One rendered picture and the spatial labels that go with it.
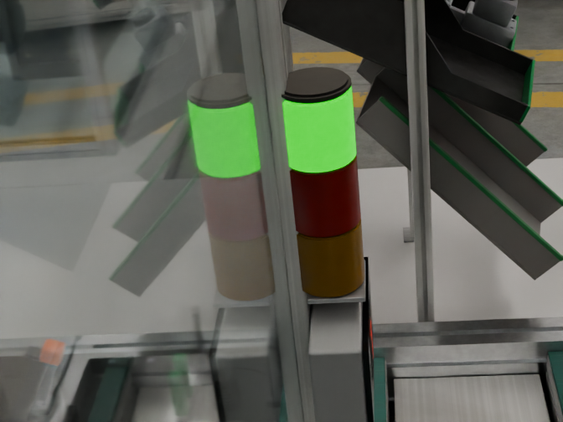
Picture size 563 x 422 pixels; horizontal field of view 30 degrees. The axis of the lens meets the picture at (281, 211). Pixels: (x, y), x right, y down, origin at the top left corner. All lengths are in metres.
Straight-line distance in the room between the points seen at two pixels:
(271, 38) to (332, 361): 0.23
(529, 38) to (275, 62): 4.06
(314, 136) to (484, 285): 0.82
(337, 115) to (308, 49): 4.04
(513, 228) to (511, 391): 0.18
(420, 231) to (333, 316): 0.45
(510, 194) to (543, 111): 2.68
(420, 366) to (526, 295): 0.28
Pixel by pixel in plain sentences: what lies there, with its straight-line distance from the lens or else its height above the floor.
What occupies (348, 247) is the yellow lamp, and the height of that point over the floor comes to 1.30.
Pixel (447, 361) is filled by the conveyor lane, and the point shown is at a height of 0.93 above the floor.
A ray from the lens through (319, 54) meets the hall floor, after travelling 4.66.
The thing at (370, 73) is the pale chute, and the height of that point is 1.18.
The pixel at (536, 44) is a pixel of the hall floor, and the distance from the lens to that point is 4.64.
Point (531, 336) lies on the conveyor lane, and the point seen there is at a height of 0.96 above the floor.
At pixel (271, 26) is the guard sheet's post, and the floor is 1.46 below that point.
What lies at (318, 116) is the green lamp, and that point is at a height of 1.40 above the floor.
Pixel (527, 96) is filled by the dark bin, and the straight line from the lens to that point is 1.17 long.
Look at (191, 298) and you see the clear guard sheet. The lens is 0.40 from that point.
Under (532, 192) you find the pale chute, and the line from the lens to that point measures 1.33.
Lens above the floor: 1.68
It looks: 29 degrees down
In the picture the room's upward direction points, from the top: 7 degrees counter-clockwise
